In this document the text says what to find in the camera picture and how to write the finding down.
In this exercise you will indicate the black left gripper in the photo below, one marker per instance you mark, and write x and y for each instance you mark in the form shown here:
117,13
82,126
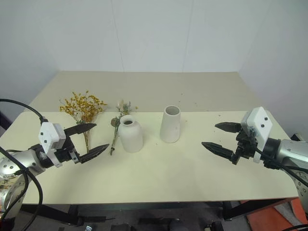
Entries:
63,152

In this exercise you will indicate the yellow dried flower bunch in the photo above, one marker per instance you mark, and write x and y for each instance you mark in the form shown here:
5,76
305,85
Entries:
83,108

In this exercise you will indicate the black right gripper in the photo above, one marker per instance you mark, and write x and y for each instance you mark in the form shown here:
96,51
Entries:
244,146

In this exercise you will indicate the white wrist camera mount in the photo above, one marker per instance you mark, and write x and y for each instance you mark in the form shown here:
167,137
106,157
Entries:
258,125
51,137

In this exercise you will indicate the orange floor mat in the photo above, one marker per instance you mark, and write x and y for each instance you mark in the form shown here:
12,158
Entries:
276,215

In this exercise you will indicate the black table frame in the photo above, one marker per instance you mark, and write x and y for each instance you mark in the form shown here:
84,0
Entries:
72,214

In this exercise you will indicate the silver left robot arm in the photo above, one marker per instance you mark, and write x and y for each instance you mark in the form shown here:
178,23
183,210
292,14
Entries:
18,173

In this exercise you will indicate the white round bottle vase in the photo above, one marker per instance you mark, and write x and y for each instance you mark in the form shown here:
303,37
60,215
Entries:
130,136

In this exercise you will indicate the white tapered cone vase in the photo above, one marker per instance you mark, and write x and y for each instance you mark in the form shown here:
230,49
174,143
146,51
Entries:
170,125

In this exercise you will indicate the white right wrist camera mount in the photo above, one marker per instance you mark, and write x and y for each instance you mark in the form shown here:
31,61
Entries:
258,125

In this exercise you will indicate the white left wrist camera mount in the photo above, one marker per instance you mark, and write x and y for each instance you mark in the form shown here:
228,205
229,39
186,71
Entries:
51,137

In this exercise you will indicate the green dried flower sprig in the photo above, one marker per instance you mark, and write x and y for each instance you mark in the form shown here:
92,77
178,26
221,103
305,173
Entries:
119,120

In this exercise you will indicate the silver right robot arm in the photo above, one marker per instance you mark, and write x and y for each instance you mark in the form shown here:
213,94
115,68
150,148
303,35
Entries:
286,156

